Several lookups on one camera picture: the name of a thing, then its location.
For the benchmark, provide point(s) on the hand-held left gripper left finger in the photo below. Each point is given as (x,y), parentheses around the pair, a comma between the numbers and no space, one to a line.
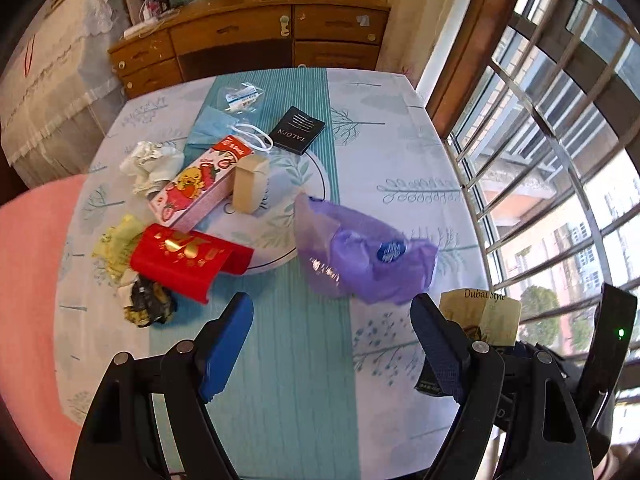
(225,345)

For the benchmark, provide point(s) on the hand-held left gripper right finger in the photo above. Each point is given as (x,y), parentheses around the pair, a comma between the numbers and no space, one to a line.
(445,355)

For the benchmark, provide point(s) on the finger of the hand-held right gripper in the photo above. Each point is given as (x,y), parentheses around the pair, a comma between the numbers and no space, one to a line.
(529,347)

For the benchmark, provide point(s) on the beige printed snack wrapper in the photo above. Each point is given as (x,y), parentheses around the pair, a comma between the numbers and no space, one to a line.
(492,315)

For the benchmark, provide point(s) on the black and gold wrapper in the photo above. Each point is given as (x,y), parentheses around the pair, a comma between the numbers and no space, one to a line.
(147,302)

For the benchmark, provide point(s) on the red gold-printed envelope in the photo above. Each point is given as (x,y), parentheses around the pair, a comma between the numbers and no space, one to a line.
(175,260)

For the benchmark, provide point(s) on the purple plastic bag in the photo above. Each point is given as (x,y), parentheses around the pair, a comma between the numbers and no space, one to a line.
(350,255)

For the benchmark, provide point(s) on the yellow wrapper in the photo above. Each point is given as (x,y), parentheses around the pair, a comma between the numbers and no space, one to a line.
(112,245)

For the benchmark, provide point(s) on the strawberry duck drink carton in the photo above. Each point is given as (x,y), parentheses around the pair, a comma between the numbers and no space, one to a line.
(200,185)

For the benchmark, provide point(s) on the small beige cardboard box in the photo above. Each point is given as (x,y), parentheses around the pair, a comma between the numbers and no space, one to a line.
(250,185)

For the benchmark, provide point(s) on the white paper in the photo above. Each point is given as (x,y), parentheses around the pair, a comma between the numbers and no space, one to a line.
(150,165)

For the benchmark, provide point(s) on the pink cloth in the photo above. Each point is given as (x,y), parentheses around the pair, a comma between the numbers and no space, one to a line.
(35,285)

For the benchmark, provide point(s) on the tree-printed tablecloth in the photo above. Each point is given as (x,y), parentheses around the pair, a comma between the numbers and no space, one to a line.
(400,160)

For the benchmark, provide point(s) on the blue face mask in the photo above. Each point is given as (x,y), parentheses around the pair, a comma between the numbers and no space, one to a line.
(212,127)

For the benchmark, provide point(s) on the black card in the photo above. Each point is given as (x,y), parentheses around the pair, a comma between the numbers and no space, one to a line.
(296,131)

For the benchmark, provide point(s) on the metal window grille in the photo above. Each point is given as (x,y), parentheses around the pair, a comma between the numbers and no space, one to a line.
(565,110)

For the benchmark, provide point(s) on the clear plastic packet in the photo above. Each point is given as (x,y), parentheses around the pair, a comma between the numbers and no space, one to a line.
(242,97)

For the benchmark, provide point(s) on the wooden dresser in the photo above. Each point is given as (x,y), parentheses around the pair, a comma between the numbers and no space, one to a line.
(225,30)

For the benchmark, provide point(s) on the cloth-covered cabinet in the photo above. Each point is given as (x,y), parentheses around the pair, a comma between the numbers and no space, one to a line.
(60,75)

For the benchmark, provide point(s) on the white drawer hook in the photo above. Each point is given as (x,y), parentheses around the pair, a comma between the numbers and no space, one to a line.
(285,24)

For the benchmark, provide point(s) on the white power strip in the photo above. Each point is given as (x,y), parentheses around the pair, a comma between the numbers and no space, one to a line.
(142,27)

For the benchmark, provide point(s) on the wooden window frame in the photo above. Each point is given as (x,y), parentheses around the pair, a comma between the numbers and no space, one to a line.
(480,35)

